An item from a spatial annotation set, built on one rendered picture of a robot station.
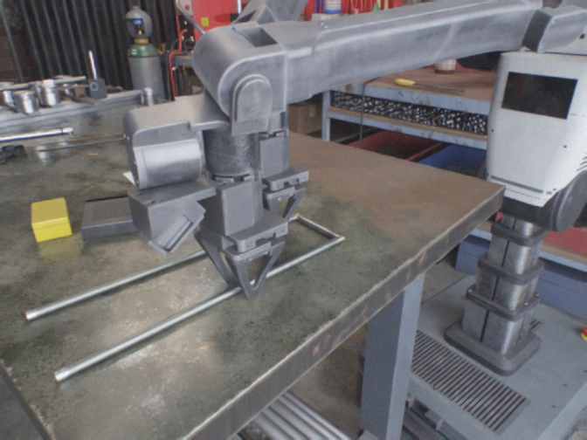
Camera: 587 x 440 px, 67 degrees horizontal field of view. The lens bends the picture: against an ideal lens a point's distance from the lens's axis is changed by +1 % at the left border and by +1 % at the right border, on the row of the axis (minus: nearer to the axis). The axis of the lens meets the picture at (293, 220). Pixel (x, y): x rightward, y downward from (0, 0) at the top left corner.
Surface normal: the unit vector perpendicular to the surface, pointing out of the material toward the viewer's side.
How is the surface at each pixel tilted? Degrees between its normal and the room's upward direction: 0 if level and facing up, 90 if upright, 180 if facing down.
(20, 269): 0
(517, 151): 90
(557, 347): 0
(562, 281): 90
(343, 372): 0
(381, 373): 90
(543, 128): 90
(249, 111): 107
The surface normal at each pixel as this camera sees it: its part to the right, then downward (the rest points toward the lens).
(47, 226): 0.47, 0.40
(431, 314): 0.00, -0.89
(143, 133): 0.45, 0.66
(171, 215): 0.66, 0.33
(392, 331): -0.68, 0.34
